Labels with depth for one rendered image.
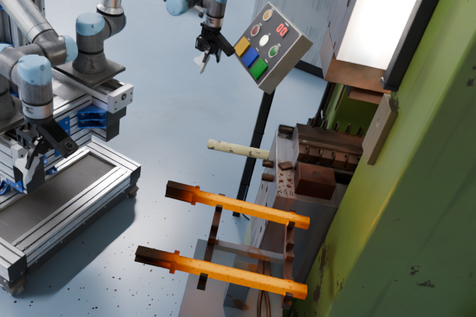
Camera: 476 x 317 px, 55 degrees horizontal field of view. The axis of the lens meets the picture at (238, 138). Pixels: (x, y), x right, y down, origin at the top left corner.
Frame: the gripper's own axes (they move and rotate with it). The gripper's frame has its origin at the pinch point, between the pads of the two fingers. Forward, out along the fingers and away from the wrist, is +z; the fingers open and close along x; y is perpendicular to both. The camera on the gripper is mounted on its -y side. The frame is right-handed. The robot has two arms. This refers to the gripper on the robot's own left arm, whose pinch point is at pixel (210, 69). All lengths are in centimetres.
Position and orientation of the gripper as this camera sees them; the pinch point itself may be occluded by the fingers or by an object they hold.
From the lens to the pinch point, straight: 201.8
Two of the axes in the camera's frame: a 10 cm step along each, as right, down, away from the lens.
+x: -4.7, 4.5, -7.6
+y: -8.6, -4.2, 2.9
